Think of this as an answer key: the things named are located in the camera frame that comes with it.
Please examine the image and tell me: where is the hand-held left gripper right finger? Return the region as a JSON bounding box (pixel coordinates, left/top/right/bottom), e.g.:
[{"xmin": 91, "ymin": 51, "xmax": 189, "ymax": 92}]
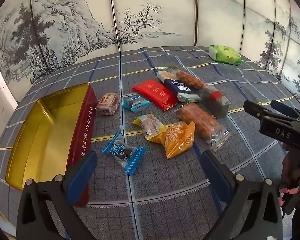
[{"xmin": 201, "ymin": 150, "xmax": 283, "ymax": 240}]

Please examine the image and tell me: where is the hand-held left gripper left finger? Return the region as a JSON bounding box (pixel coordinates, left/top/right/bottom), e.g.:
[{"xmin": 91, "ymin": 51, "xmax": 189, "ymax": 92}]
[{"xmin": 16, "ymin": 150, "xmax": 100, "ymax": 240}]

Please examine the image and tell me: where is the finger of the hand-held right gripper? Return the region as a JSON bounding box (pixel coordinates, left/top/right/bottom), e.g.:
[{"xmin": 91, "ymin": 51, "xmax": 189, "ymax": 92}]
[
  {"xmin": 270, "ymin": 99, "xmax": 300, "ymax": 122},
  {"xmin": 243, "ymin": 100, "xmax": 272, "ymax": 120}
]

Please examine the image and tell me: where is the dark seaweed pack red band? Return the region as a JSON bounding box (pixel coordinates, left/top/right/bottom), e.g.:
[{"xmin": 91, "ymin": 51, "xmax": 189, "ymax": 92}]
[{"xmin": 201, "ymin": 85, "xmax": 231, "ymax": 119}]

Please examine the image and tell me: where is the blue round-print snack packet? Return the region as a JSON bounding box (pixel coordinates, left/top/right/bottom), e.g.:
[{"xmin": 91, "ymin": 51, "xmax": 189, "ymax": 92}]
[{"xmin": 101, "ymin": 131, "xmax": 147, "ymax": 176}]

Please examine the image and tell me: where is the red tin box gold inside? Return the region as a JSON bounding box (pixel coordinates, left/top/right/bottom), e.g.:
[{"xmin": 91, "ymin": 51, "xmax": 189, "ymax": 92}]
[{"xmin": 5, "ymin": 82, "xmax": 98, "ymax": 207}]

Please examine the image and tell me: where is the clear packet orange snack bar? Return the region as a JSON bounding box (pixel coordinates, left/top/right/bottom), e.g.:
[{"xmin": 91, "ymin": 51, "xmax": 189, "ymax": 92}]
[{"xmin": 174, "ymin": 102, "xmax": 231, "ymax": 152}]

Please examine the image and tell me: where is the brown snack cake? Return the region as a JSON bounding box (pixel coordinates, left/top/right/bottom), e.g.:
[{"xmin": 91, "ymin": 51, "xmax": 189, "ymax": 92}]
[{"xmin": 95, "ymin": 92, "xmax": 120, "ymax": 116}]

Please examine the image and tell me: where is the yellow clear snack packet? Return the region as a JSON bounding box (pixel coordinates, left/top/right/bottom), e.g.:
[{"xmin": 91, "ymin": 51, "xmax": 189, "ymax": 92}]
[{"xmin": 131, "ymin": 114, "xmax": 166, "ymax": 140}]

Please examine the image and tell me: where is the person's right hand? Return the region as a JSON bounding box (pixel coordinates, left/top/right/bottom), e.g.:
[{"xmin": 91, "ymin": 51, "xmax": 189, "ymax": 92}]
[{"xmin": 281, "ymin": 152, "xmax": 300, "ymax": 213}]

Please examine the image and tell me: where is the grey plaid tablecloth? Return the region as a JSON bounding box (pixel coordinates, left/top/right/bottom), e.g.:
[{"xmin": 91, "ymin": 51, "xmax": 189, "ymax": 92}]
[{"xmin": 0, "ymin": 45, "xmax": 300, "ymax": 240}]

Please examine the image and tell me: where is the green tissue pack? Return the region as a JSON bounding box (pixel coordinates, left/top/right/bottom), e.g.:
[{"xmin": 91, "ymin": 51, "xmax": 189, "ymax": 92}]
[{"xmin": 208, "ymin": 45, "xmax": 242, "ymax": 66}]

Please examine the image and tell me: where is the fried twist snack clear packet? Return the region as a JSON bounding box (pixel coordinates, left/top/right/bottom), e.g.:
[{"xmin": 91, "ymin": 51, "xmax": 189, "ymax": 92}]
[{"xmin": 175, "ymin": 70, "xmax": 205, "ymax": 90}]

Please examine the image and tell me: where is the navy and white snack packet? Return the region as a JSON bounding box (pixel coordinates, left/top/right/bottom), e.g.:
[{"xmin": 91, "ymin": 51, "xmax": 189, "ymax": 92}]
[{"xmin": 157, "ymin": 70, "xmax": 205, "ymax": 103}]

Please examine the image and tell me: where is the small blue candy packet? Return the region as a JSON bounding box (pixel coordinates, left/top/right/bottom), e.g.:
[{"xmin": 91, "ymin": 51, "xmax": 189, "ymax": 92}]
[{"xmin": 122, "ymin": 95, "xmax": 153, "ymax": 112}]

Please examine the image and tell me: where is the red snack packet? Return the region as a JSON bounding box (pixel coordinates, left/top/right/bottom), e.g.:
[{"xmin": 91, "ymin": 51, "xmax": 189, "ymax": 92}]
[{"xmin": 131, "ymin": 79, "xmax": 179, "ymax": 111}]

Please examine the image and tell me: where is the landscape painted folding screen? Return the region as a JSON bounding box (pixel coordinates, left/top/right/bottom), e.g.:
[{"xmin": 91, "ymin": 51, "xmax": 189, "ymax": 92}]
[{"xmin": 0, "ymin": 0, "xmax": 300, "ymax": 105}]

